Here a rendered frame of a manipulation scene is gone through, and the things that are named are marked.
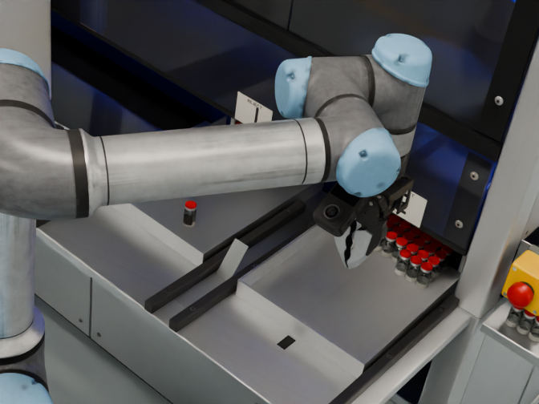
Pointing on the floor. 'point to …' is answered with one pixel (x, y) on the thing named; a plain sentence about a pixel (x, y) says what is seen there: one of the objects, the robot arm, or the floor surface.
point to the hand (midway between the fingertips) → (346, 263)
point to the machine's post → (492, 244)
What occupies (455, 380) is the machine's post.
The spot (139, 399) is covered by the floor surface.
